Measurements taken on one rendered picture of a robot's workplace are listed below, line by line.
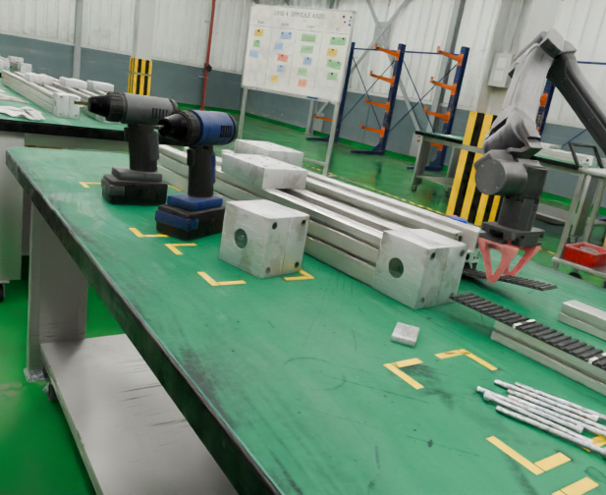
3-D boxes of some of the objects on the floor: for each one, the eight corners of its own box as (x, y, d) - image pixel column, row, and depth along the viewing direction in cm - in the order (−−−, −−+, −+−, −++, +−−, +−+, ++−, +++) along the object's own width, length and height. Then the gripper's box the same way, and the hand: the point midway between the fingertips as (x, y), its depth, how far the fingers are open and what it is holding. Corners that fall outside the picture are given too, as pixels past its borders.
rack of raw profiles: (304, 138, 1237) (321, 34, 1178) (336, 142, 1289) (354, 42, 1229) (408, 169, 982) (436, 37, 922) (443, 172, 1033) (471, 47, 974)
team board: (220, 161, 717) (240, -1, 665) (246, 161, 758) (266, 8, 705) (314, 188, 637) (346, 6, 585) (338, 187, 677) (368, 16, 625)
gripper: (524, 198, 88) (500, 291, 92) (556, 199, 94) (531, 285, 99) (488, 189, 93) (466, 276, 97) (520, 190, 99) (498, 272, 103)
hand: (500, 276), depth 98 cm, fingers closed on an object, 5 cm apart
